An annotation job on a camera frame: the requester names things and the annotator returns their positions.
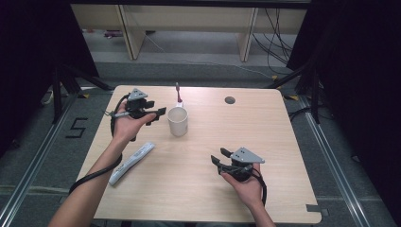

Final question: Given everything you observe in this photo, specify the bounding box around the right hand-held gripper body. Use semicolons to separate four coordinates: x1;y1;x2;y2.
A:
219;147;266;183

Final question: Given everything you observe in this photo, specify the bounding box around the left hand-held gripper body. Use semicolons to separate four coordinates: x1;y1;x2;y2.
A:
125;87;150;120

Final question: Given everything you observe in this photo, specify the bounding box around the white cup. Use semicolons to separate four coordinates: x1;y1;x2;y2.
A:
166;99;189;137

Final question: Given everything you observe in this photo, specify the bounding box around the pink toothbrush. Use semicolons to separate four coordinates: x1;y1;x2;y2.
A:
175;81;183;105

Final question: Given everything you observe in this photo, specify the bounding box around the person's left hand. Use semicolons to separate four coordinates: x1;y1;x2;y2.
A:
112;99;158;145

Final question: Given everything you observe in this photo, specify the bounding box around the person's right hand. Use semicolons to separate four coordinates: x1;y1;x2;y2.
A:
220;164;266;211

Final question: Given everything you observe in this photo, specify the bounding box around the white toothpaste tube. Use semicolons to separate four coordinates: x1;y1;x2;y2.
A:
108;141;157;186

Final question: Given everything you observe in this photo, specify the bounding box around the black tape floor mark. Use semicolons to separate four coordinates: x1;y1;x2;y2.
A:
64;117;89;139

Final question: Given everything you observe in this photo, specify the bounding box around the black metal stand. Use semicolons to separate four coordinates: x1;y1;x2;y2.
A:
267;62;322;125
51;62;114;125

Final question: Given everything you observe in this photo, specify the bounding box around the beige wooden desk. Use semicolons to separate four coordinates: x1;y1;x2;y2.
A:
70;3;308;62

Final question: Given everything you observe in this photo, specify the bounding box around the black curtain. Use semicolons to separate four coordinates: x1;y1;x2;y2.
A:
287;0;401;218
0;0;99;157

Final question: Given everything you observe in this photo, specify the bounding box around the grey cable plug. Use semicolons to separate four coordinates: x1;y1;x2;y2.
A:
105;110;131;120

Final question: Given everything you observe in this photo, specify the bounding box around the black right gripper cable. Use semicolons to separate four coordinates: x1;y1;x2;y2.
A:
250;166;269;207

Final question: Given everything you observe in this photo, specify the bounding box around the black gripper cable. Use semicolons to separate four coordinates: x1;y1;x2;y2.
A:
68;94;131;195
250;166;269;207

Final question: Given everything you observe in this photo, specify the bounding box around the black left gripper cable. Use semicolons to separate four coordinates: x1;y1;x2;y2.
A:
68;94;131;195

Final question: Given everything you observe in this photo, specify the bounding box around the black floor cable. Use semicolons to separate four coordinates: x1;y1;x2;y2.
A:
288;106;316;122

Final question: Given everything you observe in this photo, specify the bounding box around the metal floor rail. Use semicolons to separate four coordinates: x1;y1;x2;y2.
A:
299;94;372;227
0;93;78;221

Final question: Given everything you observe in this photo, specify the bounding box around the bundle of black cables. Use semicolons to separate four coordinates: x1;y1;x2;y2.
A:
252;8;294;75

